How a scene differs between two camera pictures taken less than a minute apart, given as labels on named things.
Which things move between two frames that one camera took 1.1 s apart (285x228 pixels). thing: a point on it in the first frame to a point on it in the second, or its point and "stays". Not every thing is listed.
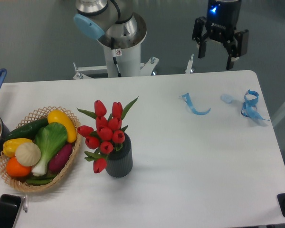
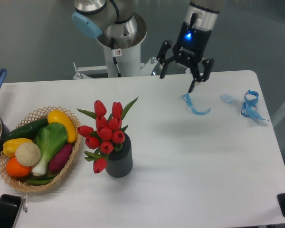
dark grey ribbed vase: [119, 162] stays
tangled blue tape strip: [249, 109] stays
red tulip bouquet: [105, 138] stays
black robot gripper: [222, 20] to [190, 47]
